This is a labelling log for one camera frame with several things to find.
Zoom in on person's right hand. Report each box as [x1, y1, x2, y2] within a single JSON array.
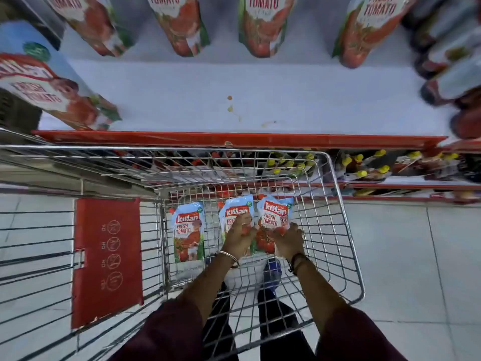
[[269, 222, 306, 260]]

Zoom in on person's left hand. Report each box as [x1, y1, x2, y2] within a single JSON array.
[[221, 212, 259, 262]]

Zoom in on silver wire shopping cart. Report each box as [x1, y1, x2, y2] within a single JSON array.
[[0, 144, 366, 361]]

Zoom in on red edged white shelf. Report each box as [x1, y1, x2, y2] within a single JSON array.
[[32, 11, 457, 150]]

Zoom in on Kissan pouches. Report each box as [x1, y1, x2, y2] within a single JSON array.
[[0, 0, 418, 132]]

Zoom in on person's right forearm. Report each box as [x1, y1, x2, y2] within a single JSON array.
[[287, 255, 351, 335]]

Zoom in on person's left forearm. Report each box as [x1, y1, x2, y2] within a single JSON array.
[[176, 252, 241, 327]]

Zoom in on person's black trousers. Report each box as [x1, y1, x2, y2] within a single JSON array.
[[202, 281, 315, 361]]

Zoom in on person's maroon right sleeve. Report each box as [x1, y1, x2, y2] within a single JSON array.
[[315, 304, 408, 361]]

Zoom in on person's maroon sleeve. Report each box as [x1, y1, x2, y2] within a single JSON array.
[[109, 296, 205, 361], [315, 304, 408, 361]]

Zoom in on person's maroon left sleeve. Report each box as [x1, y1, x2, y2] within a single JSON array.
[[109, 296, 205, 361]]

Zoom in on black wrist bands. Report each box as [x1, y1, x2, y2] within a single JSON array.
[[287, 253, 311, 275]]

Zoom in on silver bangle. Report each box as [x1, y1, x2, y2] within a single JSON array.
[[216, 250, 240, 268]]

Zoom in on blue shoe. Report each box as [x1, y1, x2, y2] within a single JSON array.
[[263, 259, 283, 294]]

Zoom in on row of red capped bottles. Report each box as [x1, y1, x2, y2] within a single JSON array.
[[112, 150, 264, 169]]

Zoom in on row of yellow capped bottles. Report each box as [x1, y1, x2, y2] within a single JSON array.
[[263, 148, 463, 183]]

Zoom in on pile of dark red packets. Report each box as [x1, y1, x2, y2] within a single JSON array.
[[400, 0, 481, 140]]

